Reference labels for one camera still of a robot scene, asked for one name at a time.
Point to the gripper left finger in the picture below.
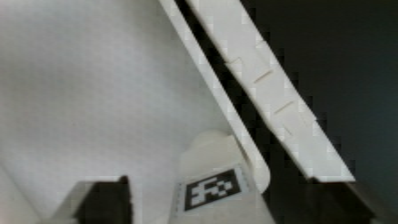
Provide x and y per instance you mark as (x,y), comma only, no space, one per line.
(97,204)

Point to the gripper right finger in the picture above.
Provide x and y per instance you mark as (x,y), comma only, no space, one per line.
(342,204)

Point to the white desk leg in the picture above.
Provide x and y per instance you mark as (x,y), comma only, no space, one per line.
(218,197)

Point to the white desk tabletop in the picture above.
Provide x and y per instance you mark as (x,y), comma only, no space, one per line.
(106,102)

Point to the white front obstacle bar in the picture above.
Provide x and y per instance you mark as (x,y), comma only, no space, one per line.
(275,96)

